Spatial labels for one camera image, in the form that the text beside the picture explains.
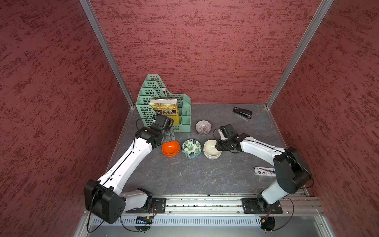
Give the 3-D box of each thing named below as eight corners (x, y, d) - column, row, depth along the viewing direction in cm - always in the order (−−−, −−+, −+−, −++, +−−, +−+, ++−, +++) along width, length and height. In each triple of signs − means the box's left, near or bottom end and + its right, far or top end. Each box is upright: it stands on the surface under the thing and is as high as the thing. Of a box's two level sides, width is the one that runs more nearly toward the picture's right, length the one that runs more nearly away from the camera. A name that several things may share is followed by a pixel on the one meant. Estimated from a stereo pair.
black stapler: (231, 112, 119) (232, 109, 116) (233, 109, 122) (234, 105, 119) (250, 118, 115) (251, 115, 112) (251, 114, 118) (252, 111, 115)
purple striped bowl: (194, 130, 106) (194, 125, 101) (202, 123, 110) (202, 117, 105) (205, 138, 101) (205, 133, 96) (212, 131, 106) (214, 125, 101)
